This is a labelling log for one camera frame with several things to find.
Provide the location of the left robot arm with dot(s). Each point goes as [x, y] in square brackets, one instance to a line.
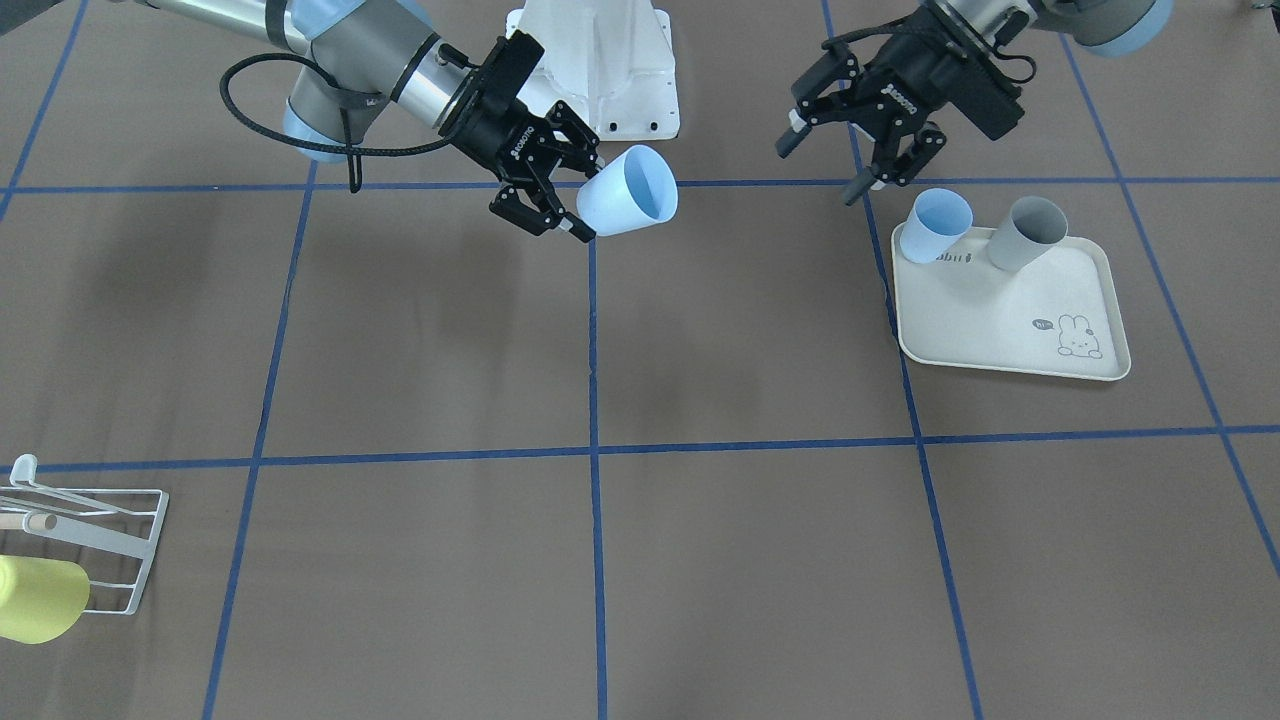
[1106, 28]

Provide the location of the grey plastic cup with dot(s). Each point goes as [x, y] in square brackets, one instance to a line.
[1032, 226]

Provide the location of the yellow plastic cup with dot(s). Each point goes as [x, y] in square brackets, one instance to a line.
[41, 598]

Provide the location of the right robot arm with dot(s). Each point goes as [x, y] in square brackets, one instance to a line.
[378, 81]

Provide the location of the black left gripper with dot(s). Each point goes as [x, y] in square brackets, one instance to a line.
[908, 93]

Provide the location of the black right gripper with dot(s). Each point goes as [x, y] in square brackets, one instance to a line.
[497, 133]

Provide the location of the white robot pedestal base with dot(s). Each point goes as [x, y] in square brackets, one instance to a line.
[612, 62]

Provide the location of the cream serving tray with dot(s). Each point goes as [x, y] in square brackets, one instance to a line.
[1057, 316]

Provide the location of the brown table mat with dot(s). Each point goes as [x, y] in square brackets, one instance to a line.
[424, 466]

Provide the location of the white wire cup rack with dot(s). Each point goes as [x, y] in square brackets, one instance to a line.
[124, 524]

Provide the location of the blue plastic cup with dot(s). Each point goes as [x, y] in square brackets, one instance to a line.
[636, 191]
[937, 220]

